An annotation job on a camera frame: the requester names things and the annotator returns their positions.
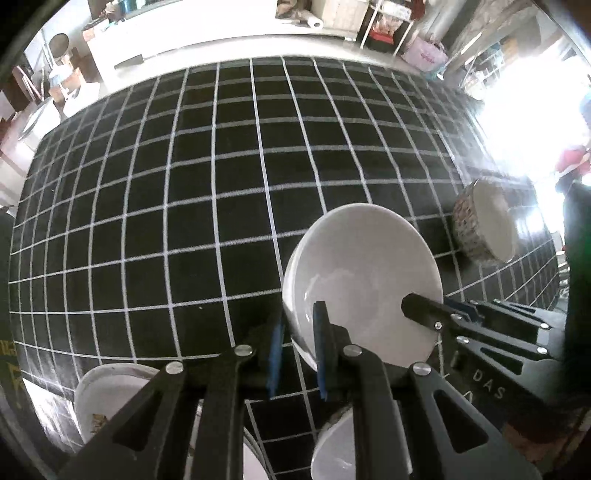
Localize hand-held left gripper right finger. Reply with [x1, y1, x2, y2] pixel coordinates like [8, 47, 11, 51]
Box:
[313, 301, 543, 480]

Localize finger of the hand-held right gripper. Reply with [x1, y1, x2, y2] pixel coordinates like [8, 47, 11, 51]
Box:
[402, 294, 482, 332]
[467, 299, 551, 332]

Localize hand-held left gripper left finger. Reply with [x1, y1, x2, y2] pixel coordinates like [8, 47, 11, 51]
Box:
[58, 316, 286, 480]

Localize plain white bowl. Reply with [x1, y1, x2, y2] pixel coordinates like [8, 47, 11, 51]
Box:
[283, 203, 445, 370]

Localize white bowl red base mark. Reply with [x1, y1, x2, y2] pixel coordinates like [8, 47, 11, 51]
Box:
[310, 399, 414, 480]

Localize plain white plate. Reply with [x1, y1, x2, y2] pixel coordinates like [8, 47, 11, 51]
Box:
[74, 362, 273, 480]

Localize small white plate grey print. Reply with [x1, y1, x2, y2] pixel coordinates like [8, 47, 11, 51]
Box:
[81, 369, 160, 441]

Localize patterned ceramic bowl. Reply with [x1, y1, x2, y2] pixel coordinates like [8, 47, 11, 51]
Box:
[452, 179, 520, 265]

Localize red hanging clothes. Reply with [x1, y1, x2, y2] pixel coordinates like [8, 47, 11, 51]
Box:
[554, 145, 591, 181]

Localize black white-grid tablecloth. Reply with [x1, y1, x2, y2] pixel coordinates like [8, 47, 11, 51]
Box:
[8, 55, 561, 480]

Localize standing mirror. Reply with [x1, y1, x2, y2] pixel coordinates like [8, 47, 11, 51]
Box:
[450, 28, 522, 100]

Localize pink bag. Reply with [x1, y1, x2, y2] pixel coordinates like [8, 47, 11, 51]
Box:
[401, 37, 448, 70]

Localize white shelf rack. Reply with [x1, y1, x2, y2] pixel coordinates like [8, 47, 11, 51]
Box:
[358, 0, 416, 55]

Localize woven storage box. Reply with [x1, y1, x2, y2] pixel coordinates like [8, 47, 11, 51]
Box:
[323, 0, 365, 28]

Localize white dustpan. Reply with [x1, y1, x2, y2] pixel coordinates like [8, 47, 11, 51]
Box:
[62, 83, 100, 116]

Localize white bucket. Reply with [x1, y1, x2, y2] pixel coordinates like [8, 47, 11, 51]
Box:
[16, 99, 63, 153]

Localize white pole mop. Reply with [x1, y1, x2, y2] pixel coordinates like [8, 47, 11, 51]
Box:
[48, 65, 77, 90]

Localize white television cabinet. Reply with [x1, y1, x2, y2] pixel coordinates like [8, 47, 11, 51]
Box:
[85, 0, 365, 70]

